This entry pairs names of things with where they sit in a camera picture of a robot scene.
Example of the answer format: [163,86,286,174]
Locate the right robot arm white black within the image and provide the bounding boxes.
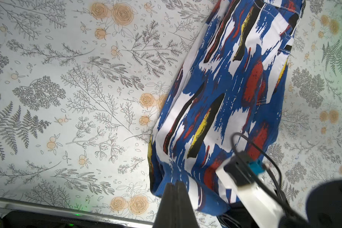
[278,180,342,228]

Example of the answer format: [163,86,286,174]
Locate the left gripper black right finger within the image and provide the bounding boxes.
[175,181,199,228]

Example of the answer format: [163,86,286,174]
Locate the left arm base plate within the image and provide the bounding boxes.
[2,211,125,228]

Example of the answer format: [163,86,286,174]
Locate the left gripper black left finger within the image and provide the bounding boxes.
[153,183,177,228]

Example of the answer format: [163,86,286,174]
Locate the blue patterned long pants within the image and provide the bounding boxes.
[148,0,306,216]

